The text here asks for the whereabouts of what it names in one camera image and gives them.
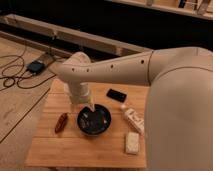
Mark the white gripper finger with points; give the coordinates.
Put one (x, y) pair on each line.
(91, 106)

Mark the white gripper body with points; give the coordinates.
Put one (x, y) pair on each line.
(79, 93)

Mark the dark ceramic bowl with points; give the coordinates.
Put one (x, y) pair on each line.
(94, 122)

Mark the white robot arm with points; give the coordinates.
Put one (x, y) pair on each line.
(179, 106)

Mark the black phone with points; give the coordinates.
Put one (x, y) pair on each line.
(116, 95)

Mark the red-brown oblong object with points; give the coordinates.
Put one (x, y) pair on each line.
(61, 123)

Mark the white bottle with label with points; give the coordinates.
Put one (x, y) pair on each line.
(133, 118)

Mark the white sponge block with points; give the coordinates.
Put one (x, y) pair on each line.
(132, 143)

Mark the wooden floor rail frame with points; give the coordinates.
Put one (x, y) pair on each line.
(80, 38)

